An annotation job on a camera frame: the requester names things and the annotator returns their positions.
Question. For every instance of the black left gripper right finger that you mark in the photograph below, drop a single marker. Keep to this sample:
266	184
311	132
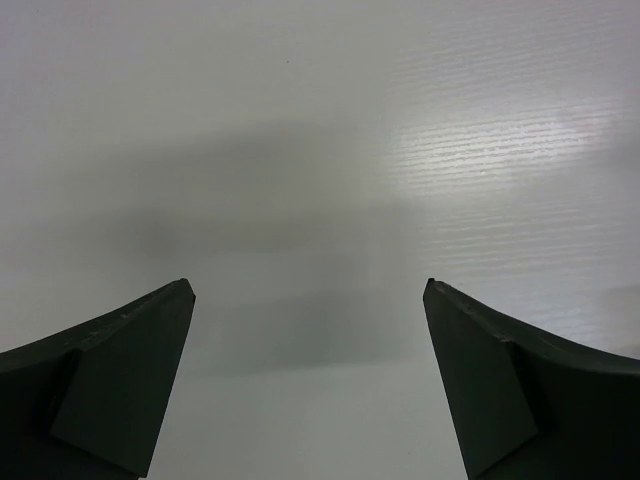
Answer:
528	404

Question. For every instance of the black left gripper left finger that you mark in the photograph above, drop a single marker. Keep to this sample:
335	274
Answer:
89	402

